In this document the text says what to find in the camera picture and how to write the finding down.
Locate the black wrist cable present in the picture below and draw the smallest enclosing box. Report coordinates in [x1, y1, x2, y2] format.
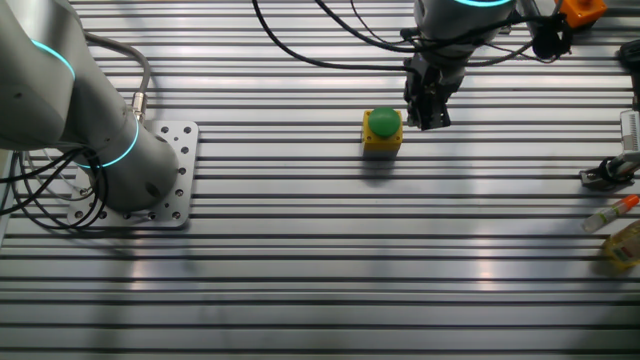
[313, 0, 539, 55]

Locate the orange switch box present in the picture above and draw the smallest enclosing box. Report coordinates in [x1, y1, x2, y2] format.
[554, 0, 609, 30]

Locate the black looping base cable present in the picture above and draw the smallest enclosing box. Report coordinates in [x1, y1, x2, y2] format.
[10, 147, 110, 232]

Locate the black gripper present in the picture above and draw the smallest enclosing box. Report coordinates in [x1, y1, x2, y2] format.
[403, 57, 464, 132]

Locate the thin grey wire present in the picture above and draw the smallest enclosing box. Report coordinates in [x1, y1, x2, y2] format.
[24, 148, 95, 202]

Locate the thin black wire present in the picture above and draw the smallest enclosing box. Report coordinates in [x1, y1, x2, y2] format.
[348, 0, 407, 47]

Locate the thick black gripper cable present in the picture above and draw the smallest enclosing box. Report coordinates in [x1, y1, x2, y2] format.
[251, 0, 410, 73]

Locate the grey cable with metal connector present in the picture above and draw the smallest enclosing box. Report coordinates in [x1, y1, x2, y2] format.
[82, 30, 153, 124]

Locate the yellow box green push button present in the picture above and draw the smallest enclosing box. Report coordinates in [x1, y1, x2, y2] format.
[361, 106, 404, 160]

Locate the bottle with yellow liquid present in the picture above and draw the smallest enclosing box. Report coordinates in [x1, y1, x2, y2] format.
[602, 219, 640, 272]

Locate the silver finned camera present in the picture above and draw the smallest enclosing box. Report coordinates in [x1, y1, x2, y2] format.
[619, 109, 640, 153]

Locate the small tube orange cap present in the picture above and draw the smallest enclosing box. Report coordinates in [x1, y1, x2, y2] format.
[581, 194, 640, 234]

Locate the metal pole foot bracket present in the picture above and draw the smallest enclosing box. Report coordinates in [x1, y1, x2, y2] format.
[579, 151, 640, 192]

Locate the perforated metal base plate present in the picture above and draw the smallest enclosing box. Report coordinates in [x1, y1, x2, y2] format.
[66, 120, 200, 230]

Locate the black device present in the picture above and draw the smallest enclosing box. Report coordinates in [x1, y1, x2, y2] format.
[618, 38, 640, 109]

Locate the black straight base cable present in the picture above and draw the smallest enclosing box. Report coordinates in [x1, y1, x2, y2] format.
[0, 146, 89, 216]

